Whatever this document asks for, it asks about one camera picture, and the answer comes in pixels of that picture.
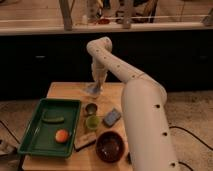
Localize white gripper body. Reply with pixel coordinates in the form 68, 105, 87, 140
92, 64, 108, 85

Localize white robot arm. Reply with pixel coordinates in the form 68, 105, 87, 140
86, 37, 180, 171

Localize small metal cup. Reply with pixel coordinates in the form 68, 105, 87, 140
85, 103, 98, 115

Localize green cup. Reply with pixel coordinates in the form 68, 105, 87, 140
85, 115, 100, 131

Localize blue sponge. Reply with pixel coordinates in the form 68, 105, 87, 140
103, 109, 121, 127

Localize green cucumber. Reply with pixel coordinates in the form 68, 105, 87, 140
42, 117, 65, 124

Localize orange fruit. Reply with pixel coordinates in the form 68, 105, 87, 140
55, 129, 69, 143

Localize brown bowl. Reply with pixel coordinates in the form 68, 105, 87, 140
95, 131, 125, 163

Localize green plastic tray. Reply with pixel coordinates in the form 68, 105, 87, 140
18, 98, 81, 158

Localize black white brush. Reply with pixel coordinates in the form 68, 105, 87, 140
126, 152, 132, 164

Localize black cable right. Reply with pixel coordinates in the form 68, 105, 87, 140
168, 125, 213, 152

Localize black cable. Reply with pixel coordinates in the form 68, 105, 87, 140
168, 125, 213, 152
0, 119, 22, 146

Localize black cable left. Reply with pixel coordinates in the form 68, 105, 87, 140
0, 119, 22, 146

